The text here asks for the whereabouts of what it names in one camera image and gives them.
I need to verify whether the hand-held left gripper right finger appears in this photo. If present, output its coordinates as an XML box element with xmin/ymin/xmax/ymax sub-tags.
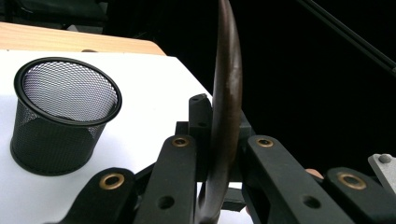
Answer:
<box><xmin>232</xmin><ymin>111</ymin><xmax>256</xmax><ymax>182</ymax></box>

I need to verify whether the dark brown wooden comb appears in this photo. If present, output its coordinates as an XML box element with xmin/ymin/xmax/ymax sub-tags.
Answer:
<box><xmin>194</xmin><ymin>0</ymin><xmax>244</xmax><ymax>224</ymax></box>

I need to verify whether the black mesh pen holder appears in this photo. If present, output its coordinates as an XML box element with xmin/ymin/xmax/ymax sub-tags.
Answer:
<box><xmin>9</xmin><ymin>56</ymin><xmax>123</xmax><ymax>177</ymax></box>

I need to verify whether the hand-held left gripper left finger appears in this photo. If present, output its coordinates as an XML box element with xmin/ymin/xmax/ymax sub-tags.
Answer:
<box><xmin>175</xmin><ymin>92</ymin><xmax>215</xmax><ymax>183</ymax></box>

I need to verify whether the black metal pole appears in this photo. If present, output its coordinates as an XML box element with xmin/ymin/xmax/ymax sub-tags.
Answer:
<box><xmin>295</xmin><ymin>0</ymin><xmax>396</xmax><ymax>77</ymax></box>

